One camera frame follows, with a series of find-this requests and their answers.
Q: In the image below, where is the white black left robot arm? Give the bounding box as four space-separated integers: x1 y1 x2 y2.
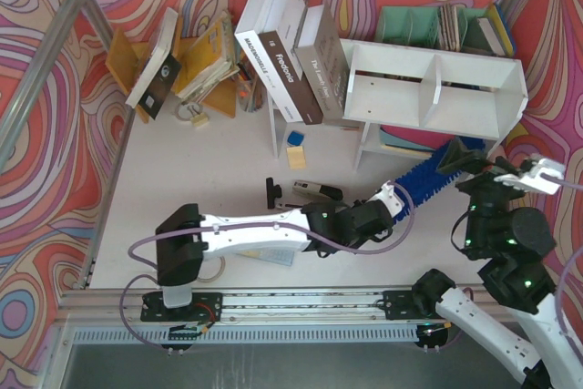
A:
156 195 403 310

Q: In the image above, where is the brown Fredonia book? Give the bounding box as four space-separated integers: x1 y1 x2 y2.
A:
260 0 323 125

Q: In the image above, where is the yellow wooden book holder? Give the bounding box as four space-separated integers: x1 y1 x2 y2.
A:
106 7 239 119

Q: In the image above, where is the white wooden bookshelf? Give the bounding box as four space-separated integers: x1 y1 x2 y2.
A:
342 39 528 159

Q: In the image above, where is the yellow worn book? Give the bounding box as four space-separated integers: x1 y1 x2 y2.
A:
175 10 238 103

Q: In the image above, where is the blue yellow book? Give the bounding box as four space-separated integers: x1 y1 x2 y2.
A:
476 4 517 58

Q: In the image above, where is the clear pencil cup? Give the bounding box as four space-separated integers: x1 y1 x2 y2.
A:
236 61 265 113

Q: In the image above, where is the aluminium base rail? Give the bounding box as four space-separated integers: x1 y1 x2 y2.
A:
54 286 555 344

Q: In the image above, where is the blue microfiber duster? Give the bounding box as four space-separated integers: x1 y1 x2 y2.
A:
396 140 461 208

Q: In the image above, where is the white black stapler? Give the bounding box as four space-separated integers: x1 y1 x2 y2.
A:
292 180 343 201

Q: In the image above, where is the green desk organizer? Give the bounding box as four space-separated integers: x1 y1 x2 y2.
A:
374 5 495 56

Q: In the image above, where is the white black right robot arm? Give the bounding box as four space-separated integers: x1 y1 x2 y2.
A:
412 138 582 388

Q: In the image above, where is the black white paperback book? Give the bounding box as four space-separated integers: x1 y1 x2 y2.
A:
126 7 181 119

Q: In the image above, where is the white Mademoiselle book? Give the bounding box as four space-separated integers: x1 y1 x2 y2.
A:
235 0 302 122

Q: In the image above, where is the yellow sticky note pad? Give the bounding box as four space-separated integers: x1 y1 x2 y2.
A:
286 146 306 169

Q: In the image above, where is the beige Lonely Ones book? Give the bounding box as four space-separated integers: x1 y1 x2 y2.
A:
295 4 350 121

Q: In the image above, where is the blue eraser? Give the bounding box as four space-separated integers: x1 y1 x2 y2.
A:
287 130 305 147

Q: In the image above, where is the magenta paper sheet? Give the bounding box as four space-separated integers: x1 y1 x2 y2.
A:
379 125 455 149

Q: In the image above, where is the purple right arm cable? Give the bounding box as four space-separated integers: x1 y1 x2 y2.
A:
541 172 583 340

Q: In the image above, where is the black detached clip part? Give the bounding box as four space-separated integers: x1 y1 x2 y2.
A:
265 177 282 210

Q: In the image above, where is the wooden coasters stack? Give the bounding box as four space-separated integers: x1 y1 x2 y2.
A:
438 4 461 52

